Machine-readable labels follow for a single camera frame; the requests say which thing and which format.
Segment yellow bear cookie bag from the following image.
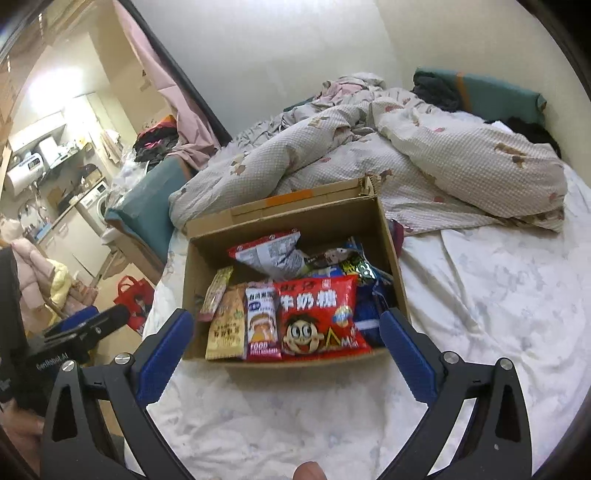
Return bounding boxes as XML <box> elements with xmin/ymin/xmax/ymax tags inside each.
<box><xmin>205</xmin><ymin>284</ymin><xmax>247</xmax><ymax>361</ymax></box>

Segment beige wafer packet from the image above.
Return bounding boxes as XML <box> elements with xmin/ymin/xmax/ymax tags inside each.
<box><xmin>197</xmin><ymin>266</ymin><xmax>233</xmax><ymax>322</ymax></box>

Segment small blue snack packet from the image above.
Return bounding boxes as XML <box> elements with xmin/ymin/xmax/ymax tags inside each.
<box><xmin>353</xmin><ymin>282</ymin><xmax>390</xmax><ymax>348</ymax></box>

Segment white red rice cracker bag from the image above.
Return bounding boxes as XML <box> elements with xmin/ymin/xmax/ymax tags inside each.
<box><xmin>245</xmin><ymin>285</ymin><xmax>281</xmax><ymax>362</ymax></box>

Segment red Wangzai milk candy bag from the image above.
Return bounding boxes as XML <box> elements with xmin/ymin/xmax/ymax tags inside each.
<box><xmin>274</xmin><ymin>275</ymin><xmax>372</xmax><ymax>361</ymax></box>

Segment white Dows Life snack bag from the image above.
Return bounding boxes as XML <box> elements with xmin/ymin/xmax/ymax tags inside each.
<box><xmin>228</xmin><ymin>229</ymin><xmax>307</xmax><ymax>281</ymax></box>

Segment blue Lonely God snack bag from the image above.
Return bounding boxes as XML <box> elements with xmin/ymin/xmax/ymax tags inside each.
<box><xmin>304</xmin><ymin>237</ymin><xmax>394</xmax><ymax>286</ymax></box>

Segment red tote bag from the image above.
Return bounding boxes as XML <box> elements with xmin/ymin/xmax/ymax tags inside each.
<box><xmin>114</xmin><ymin>275</ymin><xmax>154</xmax><ymax>335</ymax></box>

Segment pink puffy jacket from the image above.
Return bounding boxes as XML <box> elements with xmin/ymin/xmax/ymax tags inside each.
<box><xmin>0</xmin><ymin>218</ymin><xmax>93</xmax><ymax>333</ymax></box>

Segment teal cushioned bench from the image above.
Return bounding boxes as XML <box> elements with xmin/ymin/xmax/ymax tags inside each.
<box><xmin>105</xmin><ymin>155</ymin><xmax>197</xmax><ymax>268</ymax></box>

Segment maroon garment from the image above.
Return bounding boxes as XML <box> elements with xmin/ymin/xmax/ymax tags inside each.
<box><xmin>388</xmin><ymin>220</ymin><xmax>405</xmax><ymax>257</ymax></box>

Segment white washing machine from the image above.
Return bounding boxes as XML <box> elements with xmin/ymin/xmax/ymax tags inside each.
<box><xmin>75</xmin><ymin>179</ymin><xmax>110</xmax><ymax>236</ymax></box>

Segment brown cardboard box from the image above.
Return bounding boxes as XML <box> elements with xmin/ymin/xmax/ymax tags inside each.
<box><xmin>182</xmin><ymin>177</ymin><xmax>408</xmax><ymax>368</ymax></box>

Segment white water heater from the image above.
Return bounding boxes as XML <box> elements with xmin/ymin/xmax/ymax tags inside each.
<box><xmin>4</xmin><ymin>153</ymin><xmax>45</xmax><ymax>197</ymax></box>

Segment checkered beige duvet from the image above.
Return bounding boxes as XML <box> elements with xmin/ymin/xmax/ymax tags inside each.
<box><xmin>168</xmin><ymin>73</ymin><xmax>567</xmax><ymax>235</ymax></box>

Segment dark clothes pile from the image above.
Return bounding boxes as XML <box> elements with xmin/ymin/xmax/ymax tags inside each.
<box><xmin>133</xmin><ymin>118</ymin><xmax>178</xmax><ymax>168</ymax></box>

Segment pink curtain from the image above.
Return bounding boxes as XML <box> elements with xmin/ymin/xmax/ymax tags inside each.
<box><xmin>113</xmin><ymin>1</ymin><xmax>221</xmax><ymax>171</ymax></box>

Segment teal pillow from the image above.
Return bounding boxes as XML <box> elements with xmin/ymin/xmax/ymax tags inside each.
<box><xmin>413</xmin><ymin>67</ymin><xmax>547</xmax><ymax>126</ymax></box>

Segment black clothes on pillow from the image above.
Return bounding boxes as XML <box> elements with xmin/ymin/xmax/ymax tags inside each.
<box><xmin>411</xmin><ymin>75</ymin><xmax>562</xmax><ymax>158</ymax></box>

